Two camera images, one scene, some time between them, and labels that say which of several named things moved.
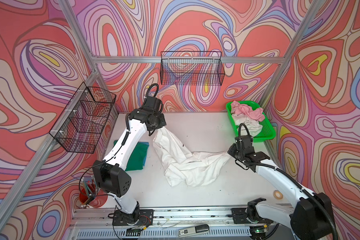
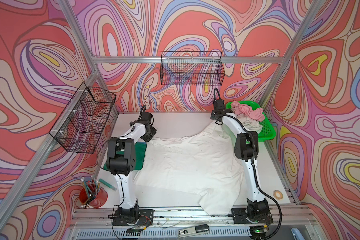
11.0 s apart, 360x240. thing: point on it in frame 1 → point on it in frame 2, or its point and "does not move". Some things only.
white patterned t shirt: [253, 126] does not move
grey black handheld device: [193, 230] does not move
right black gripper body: [236, 152] → [214, 115]
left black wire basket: [81, 126] does not move
